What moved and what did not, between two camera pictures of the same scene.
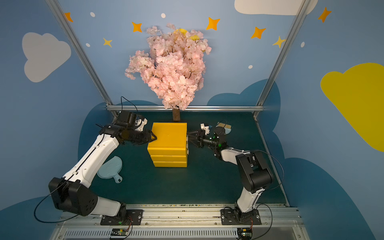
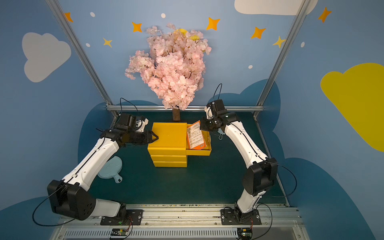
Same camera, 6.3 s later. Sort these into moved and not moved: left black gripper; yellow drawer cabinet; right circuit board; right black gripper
Moved: right black gripper
Not moved: yellow drawer cabinet; right circuit board; left black gripper
